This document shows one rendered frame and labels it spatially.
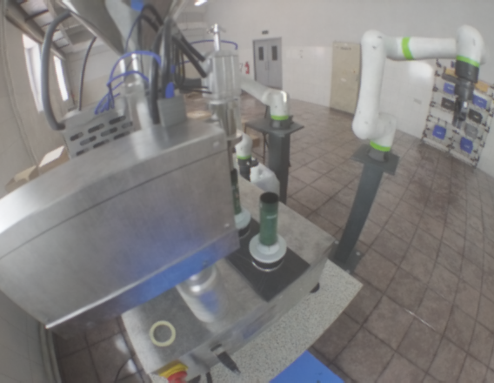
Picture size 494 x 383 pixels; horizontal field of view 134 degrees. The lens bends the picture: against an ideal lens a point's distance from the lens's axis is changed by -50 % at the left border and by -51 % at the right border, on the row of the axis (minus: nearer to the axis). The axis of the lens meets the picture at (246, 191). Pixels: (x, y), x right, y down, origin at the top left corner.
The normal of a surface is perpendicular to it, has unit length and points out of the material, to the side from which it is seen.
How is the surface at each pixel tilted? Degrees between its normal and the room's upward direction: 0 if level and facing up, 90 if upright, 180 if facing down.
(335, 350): 0
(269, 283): 0
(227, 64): 90
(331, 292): 0
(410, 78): 90
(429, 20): 90
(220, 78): 90
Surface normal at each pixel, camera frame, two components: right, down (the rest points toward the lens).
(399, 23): -0.78, 0.40
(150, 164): 0.62, 0.43
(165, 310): -0.05, -0.80
